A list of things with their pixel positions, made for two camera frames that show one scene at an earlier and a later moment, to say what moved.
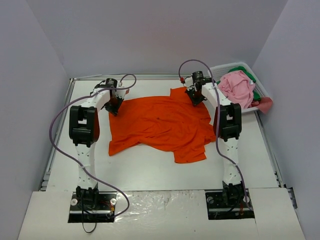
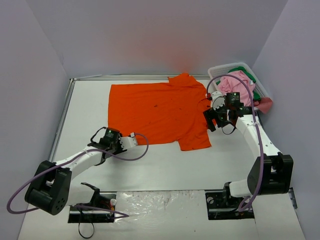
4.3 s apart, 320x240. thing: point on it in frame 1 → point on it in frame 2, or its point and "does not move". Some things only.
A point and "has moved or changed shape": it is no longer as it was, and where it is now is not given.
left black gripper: (113, 106) → (116, 147)
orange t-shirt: (174, 121) has moved or changed shape
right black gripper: (195, 95) → (211, 116)
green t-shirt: (256, 95) does not move
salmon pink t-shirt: (264, 104) does not move
